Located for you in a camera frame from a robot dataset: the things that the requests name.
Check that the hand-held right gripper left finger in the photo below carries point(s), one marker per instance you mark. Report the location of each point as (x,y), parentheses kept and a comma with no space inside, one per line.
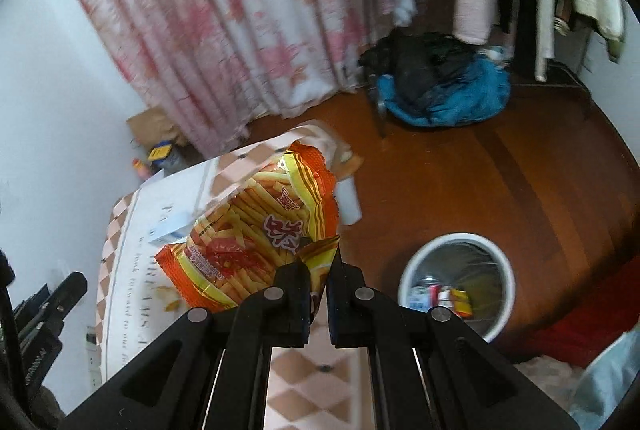
(290,295)

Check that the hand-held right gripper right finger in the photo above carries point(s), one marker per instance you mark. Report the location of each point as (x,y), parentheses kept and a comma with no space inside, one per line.
(350,300)

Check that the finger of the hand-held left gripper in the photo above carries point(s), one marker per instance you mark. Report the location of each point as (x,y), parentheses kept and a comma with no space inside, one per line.
(67,290)

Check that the orange snack stick packet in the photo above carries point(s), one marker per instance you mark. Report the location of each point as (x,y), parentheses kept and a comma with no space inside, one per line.
(250,230)

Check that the red drink can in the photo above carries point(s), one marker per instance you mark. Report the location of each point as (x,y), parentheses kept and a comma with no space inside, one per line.
(441,292)

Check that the yellow snack packet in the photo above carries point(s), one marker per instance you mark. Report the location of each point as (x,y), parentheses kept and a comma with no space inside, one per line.
(462,301)

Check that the white bin with black liner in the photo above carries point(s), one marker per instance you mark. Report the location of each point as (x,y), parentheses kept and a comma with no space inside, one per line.
(495,305)

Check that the grey power strip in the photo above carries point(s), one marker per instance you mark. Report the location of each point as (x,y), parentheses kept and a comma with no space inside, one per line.
(92,352)

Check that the checkered cloth table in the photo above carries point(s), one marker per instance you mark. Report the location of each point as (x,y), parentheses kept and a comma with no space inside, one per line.
(130,270)

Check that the white cylindrical object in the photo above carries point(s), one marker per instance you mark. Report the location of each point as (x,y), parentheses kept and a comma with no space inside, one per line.
(348,201)

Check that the yellow fruit peel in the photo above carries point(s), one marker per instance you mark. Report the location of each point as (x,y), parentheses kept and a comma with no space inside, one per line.
(169,301)

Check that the white and blue box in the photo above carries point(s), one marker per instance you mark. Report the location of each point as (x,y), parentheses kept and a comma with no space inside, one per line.
(170,228)

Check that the small orange bottle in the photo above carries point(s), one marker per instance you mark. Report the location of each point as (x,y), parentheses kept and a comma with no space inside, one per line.
(140,167)

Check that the yellow and black box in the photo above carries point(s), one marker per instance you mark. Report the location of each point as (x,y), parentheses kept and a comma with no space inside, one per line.
(161,154)

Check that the brown paper bag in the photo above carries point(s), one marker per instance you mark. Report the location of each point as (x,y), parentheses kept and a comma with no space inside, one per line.
(150,125)

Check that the blue clothing pile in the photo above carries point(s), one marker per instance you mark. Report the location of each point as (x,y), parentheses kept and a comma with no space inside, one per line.
(450,102)

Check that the red cloth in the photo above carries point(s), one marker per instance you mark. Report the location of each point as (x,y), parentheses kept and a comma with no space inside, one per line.
(575,325)

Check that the black clothing pile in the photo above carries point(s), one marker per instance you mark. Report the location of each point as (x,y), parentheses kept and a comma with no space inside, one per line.
(422,55)

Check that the light blue cloth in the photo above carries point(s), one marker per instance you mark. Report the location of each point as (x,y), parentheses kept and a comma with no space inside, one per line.
(602,385)

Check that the pink floral curtain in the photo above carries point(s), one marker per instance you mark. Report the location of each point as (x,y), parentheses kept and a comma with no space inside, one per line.
(200,10)

